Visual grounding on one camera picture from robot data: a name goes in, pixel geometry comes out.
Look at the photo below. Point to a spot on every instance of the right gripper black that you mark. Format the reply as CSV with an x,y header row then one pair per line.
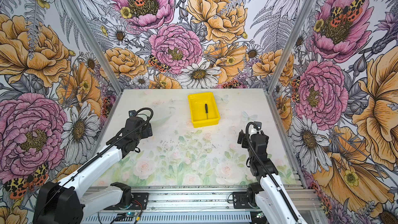
x,y
244,141

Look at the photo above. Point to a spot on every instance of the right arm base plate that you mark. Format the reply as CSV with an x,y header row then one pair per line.
x,y
244,200

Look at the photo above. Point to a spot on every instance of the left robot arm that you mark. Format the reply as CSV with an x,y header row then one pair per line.
x,y
65,202

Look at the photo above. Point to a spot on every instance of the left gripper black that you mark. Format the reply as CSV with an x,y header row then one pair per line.
x,y
146,131

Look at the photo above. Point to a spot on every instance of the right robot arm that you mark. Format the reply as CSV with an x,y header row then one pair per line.
x,y
268,193

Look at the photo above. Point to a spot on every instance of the right corner aluminium post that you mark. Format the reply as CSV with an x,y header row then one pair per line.
x,y
301,18

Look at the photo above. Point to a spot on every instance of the corner aluminium post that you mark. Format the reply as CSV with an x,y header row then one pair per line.
x,y
78,17
301,18

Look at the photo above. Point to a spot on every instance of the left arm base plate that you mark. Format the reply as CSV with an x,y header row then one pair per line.
x,y
139,201

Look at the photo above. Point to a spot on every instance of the aluminium rail frame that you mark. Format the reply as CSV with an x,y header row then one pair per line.
x,y
184,205

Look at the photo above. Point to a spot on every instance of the black screwdriver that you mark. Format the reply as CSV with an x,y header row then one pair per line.
x,y
206,111

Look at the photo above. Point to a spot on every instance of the left corner aluminium post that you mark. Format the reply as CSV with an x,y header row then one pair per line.
x,y
78,17

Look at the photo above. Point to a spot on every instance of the yellow plastic bin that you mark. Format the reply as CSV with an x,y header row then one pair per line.
x,y
197,109

